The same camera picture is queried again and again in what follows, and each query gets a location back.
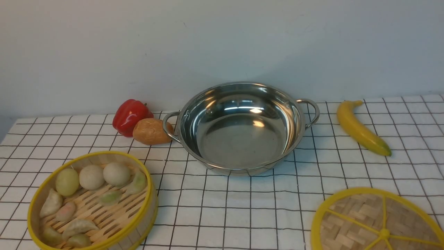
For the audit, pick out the pale green round bun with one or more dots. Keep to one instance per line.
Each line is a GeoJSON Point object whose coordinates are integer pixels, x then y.
{"type": "Point", "coordinates": [67, 182]}

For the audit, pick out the green dumpling right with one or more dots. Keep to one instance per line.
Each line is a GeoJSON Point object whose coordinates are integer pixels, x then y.
{"type": "Point", "coordinates": [138, 183]}

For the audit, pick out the white checkered tablecloth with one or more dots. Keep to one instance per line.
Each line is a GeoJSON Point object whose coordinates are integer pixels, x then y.
{"type": "Point", "coordinates": [200, 209]}

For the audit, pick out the green dumpling front left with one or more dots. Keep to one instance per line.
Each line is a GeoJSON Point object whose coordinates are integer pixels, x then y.
{"type": "Point", "coordinates": [51, 237]}

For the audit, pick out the white dumpling left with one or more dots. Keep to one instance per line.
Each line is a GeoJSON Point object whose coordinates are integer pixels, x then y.
{"type": "Point", "coordinates": [52, 204]}

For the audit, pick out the white dumpling front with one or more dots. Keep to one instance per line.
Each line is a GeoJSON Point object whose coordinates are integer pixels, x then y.
{"type": "Point", "coordinates": [78, 226]}

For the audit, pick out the pink tinted dumpling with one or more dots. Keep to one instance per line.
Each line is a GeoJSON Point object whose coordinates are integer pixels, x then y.
{"type": "Point", "coordinates": [66, 212]}

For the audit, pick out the bamboo steamer basket yellow rim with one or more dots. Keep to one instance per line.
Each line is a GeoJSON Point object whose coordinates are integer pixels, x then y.
{"type": "Point", "coordinates": [122, 226]}

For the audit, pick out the white dumpling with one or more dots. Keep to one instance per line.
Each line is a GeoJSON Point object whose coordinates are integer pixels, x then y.
{"type": "Point", "coordinates": [78, 226]}
{"type": "Point", "coordinates": [52, 204]}

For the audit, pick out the bamboo steamer lid yellow rim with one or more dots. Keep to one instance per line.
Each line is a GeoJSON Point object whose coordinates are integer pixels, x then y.
{"type": "Point", "coordinates": [363, 218]}

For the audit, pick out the yellow banana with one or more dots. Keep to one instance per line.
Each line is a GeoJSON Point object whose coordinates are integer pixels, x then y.
{"type": "Point", "coordinates": [360, 133]}

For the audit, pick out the white round bun middle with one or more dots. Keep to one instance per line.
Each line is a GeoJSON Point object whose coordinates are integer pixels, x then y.
{"type": "Point", "coordinates": [91, 177]}

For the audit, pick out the green dumpling centre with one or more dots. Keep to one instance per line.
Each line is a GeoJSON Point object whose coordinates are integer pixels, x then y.
{"type": "Point", "coordinates": [110, 198]}

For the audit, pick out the red bell pepper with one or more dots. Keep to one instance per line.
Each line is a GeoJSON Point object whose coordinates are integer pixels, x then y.
{"type": "Point", "coordinates": [128, 115]}

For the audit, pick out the white round bun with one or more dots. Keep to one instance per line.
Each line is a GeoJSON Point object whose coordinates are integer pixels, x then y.
{"type": "Point", "coordinates": [116, 174]}
{"type": "Point", "coordinates": [91, 177]}

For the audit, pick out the white round bun right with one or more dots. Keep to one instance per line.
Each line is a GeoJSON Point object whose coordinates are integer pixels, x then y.
{"type": "Point", "coordinates": [116, 174]}

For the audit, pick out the green dumpling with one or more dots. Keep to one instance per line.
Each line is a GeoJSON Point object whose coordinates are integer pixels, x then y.
{"type": "Point", "coordinates": [51, 237]}
{"type": "Point", "coordinates": [138, 183]}
{"type": "Point", "coordinates": [110, 198]}
{"type": "Point", "coordinates": [79, 241]}

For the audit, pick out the stainless steel pot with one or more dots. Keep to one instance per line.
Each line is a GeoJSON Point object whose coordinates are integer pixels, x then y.
{"type": "Point", "coordinates": [241, 128]}

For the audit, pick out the green dumpling front bottom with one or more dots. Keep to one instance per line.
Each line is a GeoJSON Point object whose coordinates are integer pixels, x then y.
{"type": "Point", "coordinates": [79, 241]}

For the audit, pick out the brown potato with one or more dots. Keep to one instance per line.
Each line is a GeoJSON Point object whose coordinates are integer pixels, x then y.
{"type": "Point", "coordinates": [150, 131]}

